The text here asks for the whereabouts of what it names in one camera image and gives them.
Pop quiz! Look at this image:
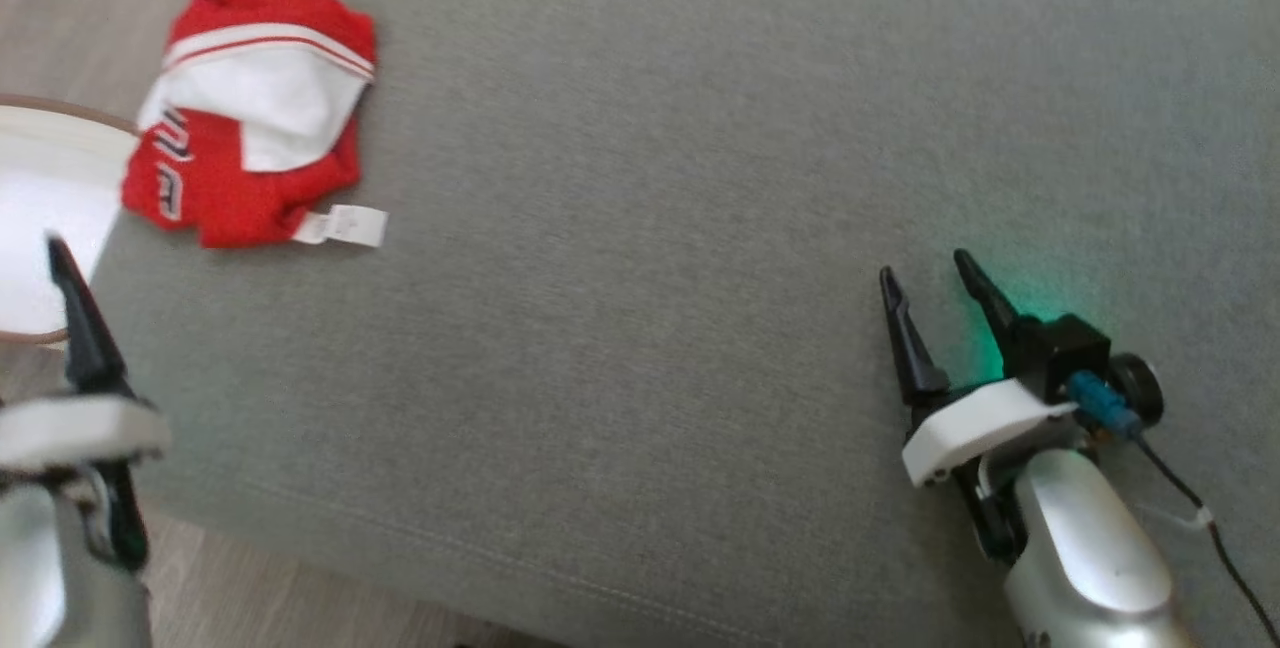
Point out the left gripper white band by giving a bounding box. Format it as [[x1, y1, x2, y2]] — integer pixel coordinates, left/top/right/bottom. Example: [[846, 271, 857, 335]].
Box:
[[0, 234, 173, 571]]

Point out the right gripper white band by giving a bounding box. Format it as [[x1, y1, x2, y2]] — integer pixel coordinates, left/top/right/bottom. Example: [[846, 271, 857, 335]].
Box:
[[878, 248, 1081, 567]]

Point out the red and white garment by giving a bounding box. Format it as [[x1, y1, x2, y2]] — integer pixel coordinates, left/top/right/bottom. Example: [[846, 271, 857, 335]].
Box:
[[120, 0, 389, 251]]

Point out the white laundry basket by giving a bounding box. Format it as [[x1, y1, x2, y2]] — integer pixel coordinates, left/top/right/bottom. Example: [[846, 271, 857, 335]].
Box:
[[0, 93, 143, 345]]

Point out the grey fabric sofa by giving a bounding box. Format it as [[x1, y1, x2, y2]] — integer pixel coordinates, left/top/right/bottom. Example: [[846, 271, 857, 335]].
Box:
[[85, 0, 1280, 648]]

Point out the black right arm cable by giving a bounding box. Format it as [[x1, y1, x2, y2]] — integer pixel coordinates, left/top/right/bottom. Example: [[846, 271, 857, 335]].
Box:
[[1066, 370, 1280, 631]]

